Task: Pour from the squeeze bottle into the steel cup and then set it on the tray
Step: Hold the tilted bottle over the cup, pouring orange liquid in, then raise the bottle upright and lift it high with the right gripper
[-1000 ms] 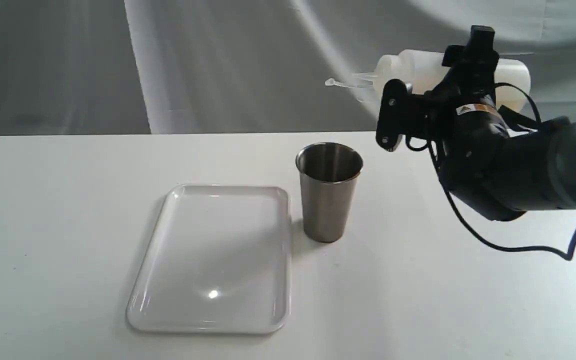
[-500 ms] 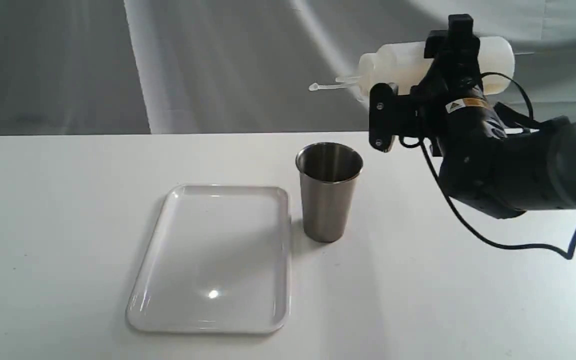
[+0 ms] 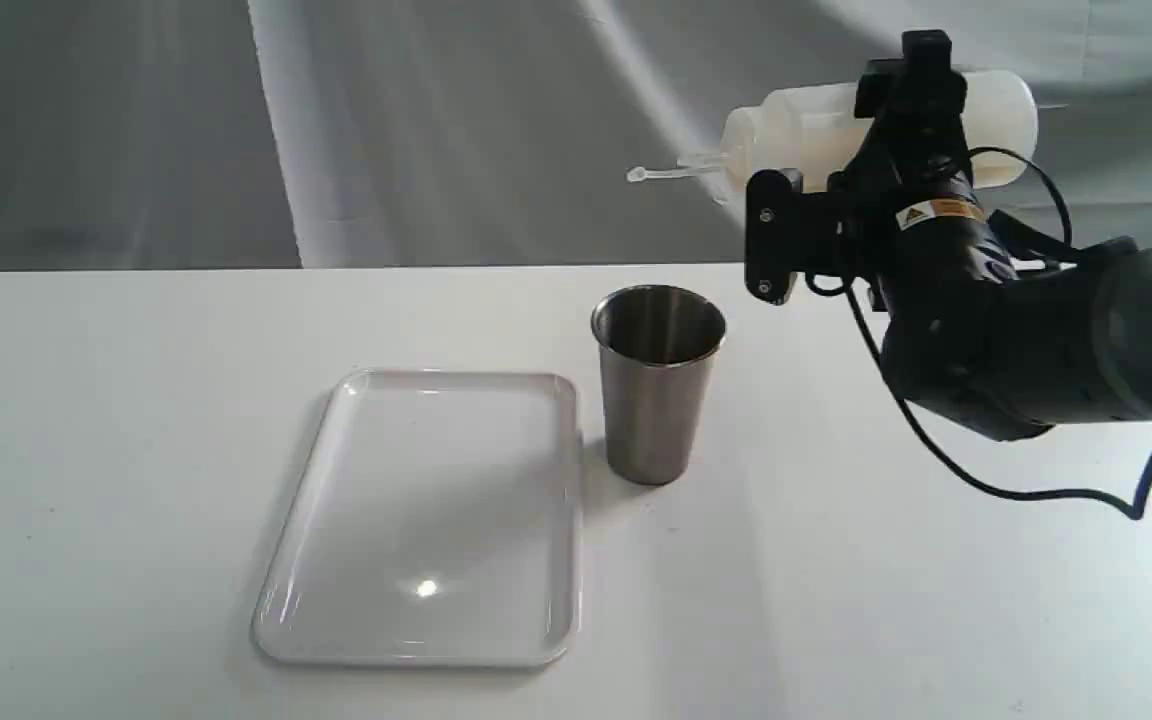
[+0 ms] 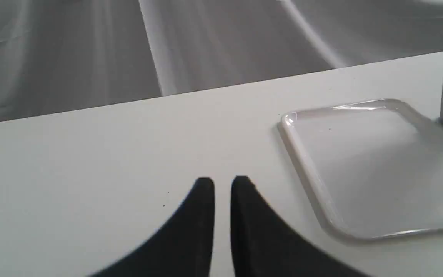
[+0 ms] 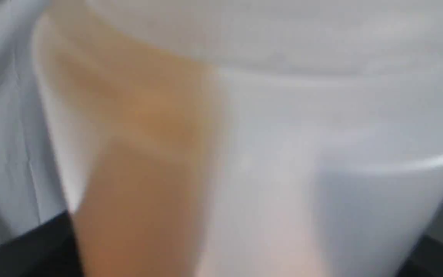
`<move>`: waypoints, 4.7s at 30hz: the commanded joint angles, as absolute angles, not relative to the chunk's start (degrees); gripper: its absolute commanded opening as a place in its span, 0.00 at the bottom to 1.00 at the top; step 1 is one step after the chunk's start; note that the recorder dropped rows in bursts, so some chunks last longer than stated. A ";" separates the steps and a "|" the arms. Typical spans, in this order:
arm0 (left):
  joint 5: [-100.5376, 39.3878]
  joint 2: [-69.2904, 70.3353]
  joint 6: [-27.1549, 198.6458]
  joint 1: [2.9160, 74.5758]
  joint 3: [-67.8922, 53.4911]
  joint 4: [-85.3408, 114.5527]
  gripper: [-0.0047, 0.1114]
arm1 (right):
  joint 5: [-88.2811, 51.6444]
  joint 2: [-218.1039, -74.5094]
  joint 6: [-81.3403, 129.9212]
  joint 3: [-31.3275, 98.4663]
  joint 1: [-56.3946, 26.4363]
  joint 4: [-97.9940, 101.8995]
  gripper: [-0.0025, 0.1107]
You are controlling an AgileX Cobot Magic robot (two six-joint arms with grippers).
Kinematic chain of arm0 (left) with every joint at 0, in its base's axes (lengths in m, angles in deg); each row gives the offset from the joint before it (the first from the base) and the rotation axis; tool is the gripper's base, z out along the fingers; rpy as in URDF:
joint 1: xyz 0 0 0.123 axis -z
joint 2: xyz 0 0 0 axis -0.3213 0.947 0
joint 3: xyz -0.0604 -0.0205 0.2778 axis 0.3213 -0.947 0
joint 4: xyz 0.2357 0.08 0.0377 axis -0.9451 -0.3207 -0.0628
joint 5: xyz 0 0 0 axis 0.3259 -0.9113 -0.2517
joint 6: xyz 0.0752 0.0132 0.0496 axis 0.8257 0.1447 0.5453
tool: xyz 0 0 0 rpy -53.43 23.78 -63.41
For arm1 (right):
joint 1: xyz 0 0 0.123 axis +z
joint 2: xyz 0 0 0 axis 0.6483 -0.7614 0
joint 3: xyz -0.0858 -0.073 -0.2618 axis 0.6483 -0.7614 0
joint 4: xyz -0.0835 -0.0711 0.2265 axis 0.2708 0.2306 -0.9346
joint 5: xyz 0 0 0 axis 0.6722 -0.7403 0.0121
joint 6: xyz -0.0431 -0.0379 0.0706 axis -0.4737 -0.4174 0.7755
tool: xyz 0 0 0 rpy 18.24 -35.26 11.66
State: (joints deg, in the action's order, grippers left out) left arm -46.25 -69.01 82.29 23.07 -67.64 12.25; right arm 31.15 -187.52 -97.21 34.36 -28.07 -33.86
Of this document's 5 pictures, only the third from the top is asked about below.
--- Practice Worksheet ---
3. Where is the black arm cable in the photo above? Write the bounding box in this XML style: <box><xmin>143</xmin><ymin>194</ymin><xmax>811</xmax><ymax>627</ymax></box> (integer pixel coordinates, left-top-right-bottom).
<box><xmin>806</xmin><ymin>147</ymin><xmax>1152</xmax><ymax>521</ymax></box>

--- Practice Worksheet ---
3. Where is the white plastic tray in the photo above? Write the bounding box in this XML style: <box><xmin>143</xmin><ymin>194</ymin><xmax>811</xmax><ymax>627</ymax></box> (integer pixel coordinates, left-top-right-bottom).
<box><xmin>251</xmin><ymin>369</ymin><xmax>582</xmax><ymax>670</ymax></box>

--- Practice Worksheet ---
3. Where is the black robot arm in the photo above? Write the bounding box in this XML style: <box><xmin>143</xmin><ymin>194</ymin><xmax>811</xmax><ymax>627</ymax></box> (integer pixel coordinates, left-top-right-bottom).
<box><xmin>829</xmin><ymin>29</ymin><xmax>1152</xmax><ymax>441</ymax></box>

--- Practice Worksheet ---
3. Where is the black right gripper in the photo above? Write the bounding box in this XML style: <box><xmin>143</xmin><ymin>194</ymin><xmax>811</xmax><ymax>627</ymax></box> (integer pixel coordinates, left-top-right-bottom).
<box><xmin>838</xmin><ymin>29</ymin><xmax>977</xmax><ymax>301</ymax></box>

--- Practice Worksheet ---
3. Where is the grey white backdrop curtain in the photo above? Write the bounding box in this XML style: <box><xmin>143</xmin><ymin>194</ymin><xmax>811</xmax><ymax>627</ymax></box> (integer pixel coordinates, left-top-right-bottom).
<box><xmin>0</xmin><ymin>1</ymin><xmax>1152</xmax><ymax>272</ymax></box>

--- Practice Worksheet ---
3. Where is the translucent squeeze bottle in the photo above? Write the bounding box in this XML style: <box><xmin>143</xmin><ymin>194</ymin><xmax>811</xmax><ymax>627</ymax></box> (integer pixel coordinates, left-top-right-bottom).
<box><xmin>626</xmin><ymin>70</ymin><xmax>1039</xmax><ymax>205</ymax></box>

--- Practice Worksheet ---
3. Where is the stainless steel cup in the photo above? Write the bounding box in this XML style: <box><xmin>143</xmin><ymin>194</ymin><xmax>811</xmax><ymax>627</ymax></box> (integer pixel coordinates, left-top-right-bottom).
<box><xmin>590</xmin><ymin>285</ymin><xmax>727</xmax><ymax>487</ymax></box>

